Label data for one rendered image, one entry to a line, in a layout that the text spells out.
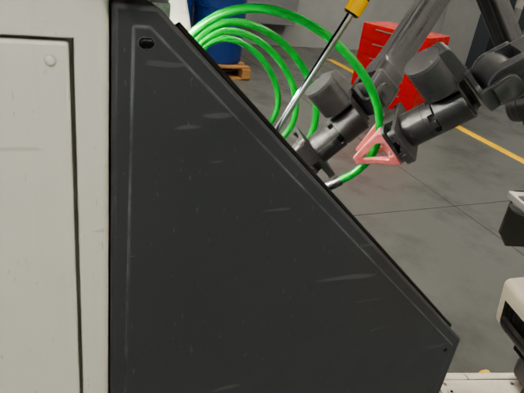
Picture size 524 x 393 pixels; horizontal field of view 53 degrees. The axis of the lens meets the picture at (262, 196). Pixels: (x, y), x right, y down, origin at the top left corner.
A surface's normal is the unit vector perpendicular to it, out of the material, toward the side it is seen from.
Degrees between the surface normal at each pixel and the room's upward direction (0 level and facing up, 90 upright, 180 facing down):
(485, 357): 0
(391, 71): 62
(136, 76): 90
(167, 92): 90
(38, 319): 90
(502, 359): 0
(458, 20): 90
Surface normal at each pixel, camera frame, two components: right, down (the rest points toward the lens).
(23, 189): 0.38, 0.47
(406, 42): 0.46, -0.02
